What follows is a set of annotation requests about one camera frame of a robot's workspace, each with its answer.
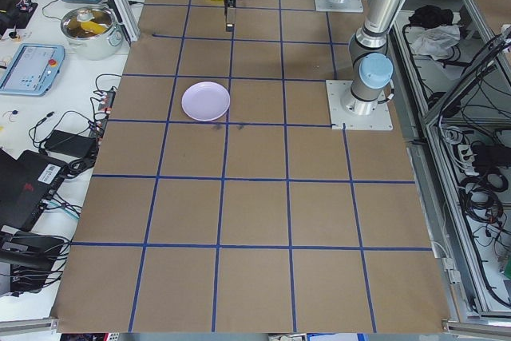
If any aluminium camera post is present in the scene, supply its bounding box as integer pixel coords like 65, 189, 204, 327
88, 0, 141, 43

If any V-shaped metal bar frame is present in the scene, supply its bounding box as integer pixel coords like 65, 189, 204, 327
389, 0, 511, 318

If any coiled black cable bundle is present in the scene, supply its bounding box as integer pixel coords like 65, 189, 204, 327
458, 172, 509, 223

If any aluminium bar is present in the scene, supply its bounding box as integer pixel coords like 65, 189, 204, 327
0, 315, 60, 335
441, 318, 511, 337

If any black cloth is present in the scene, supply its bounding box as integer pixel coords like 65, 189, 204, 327
407, 4, 456, 27

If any black power strip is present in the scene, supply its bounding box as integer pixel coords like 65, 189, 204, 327
89, 87, 117, 141

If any white power strip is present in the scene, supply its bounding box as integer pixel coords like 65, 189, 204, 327
454, 141, 482, 177

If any black computer with red logo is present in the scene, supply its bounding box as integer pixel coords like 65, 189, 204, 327
0, 148, 69, 234

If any black power adapter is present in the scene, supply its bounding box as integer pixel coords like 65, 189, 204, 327
42, 129, 97, 157

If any white cloth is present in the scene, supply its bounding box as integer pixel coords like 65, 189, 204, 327
410, 23, 465, 61

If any silver pot with glass lid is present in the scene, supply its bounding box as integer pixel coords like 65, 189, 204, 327
60, 4, 124, 61

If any purple plate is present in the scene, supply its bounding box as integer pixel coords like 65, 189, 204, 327
181, 81, 232, 122

